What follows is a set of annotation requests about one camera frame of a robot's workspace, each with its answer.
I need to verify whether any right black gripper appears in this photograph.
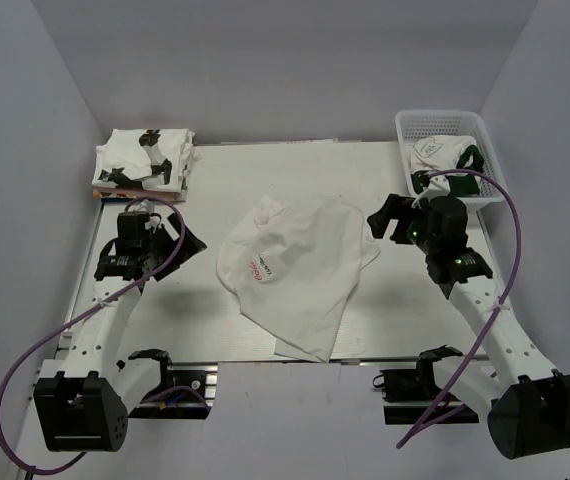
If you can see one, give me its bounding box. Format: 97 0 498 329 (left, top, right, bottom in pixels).
367 194 439 255

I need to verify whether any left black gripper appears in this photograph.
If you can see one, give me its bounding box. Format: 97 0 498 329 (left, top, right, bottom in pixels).
144 213 206 281

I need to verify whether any white Coca-Cola t-shirt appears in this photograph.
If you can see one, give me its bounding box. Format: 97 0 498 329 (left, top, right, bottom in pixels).
216 196 380 363

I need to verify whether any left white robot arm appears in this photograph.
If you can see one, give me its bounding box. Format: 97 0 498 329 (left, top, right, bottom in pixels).
34 210 206 452

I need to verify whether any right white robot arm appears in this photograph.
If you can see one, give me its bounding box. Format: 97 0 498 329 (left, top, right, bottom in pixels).
367 194 570 459

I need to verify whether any stack of folded t-shirts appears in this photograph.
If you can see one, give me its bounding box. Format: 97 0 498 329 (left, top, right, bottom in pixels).
93 187 187 202

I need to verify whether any white and green t-shirt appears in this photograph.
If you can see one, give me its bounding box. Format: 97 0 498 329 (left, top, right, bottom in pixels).
409 135 485 193

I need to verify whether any folded white black-print t-shirt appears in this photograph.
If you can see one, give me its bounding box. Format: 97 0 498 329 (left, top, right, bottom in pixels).
92 129 194 194

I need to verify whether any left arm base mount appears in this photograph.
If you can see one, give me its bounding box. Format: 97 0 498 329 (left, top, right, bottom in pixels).
115 349 213 420

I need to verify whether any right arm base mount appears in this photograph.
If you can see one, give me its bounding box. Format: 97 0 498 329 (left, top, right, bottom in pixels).
372 345 485 426

